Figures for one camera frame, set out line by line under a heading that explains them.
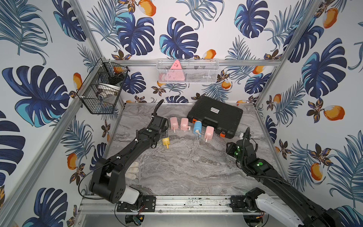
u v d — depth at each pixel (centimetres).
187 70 92
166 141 92
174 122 100
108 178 43
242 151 60
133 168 87
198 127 98
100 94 84
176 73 90
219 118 104
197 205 75
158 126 66
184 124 101
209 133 95
